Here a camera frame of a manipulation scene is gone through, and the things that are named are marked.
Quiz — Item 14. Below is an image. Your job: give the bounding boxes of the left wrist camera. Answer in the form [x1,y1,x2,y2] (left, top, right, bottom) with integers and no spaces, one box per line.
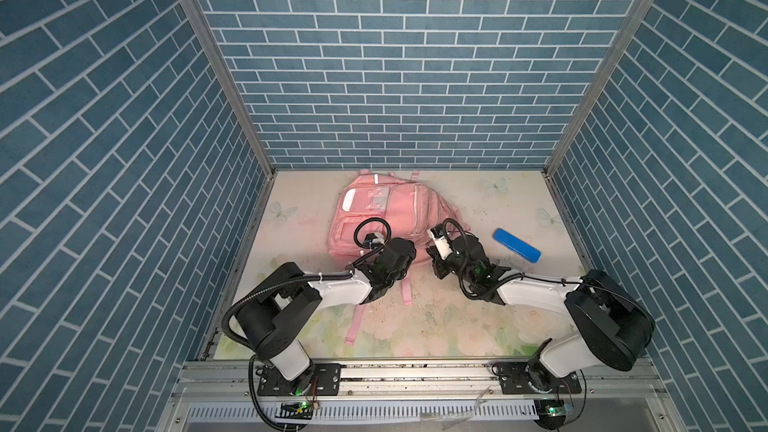
[363,231,390,251]

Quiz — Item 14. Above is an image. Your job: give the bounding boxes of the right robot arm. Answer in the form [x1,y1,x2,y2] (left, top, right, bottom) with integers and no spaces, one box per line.
[427,219,656,393]

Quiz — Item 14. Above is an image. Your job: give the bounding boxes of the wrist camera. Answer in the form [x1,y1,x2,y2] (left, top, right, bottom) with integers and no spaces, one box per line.
[363,231,390,251]
[432,233,453,259]

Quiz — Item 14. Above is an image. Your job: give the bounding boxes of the pink student backpack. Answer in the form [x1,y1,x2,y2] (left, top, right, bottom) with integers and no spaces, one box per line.
[326,169,464,347]

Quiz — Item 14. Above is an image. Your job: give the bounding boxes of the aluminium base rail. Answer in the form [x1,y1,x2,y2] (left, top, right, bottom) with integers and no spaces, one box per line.
[158,359,629,431]

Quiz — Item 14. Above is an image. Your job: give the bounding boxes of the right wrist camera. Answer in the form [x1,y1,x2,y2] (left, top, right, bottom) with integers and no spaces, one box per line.
[432,233,453,259]

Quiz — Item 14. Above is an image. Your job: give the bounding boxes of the blue pencil case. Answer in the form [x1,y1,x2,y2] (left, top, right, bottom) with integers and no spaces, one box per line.
[492,228,541,263]

